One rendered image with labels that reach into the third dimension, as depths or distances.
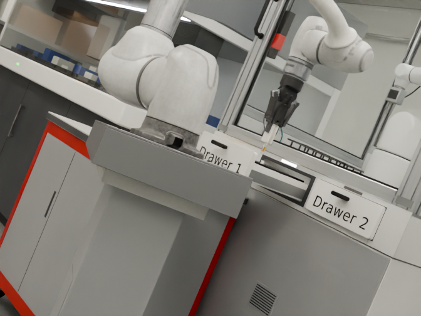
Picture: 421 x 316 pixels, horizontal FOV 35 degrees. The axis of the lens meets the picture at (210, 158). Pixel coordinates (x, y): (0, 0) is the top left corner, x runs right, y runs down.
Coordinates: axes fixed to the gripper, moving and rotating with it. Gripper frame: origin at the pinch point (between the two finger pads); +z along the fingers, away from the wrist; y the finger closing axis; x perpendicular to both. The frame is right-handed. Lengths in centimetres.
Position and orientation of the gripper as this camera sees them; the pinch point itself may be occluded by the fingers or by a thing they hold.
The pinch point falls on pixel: (269, 133)
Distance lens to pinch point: 222.9
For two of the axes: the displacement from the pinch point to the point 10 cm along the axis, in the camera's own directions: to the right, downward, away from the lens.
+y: -7.0, -2.7, -6.6
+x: 6.0, 2.9, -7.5
